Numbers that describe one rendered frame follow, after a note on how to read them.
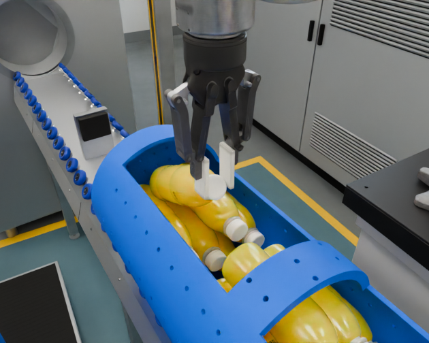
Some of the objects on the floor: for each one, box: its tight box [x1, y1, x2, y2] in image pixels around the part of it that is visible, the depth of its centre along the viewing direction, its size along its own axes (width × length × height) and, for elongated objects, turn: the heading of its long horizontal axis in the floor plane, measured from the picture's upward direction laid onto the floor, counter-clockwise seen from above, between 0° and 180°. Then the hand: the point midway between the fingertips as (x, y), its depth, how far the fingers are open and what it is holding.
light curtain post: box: [147, 0, 176, 125], centre depth 155 cm, size 6×6×170 cm
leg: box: [46, 161, 80, 240], centre depth 205 cm, size 6×6×63 cm
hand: (214, 171), depth 56 cm, fingers closed on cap, 4 cm apart
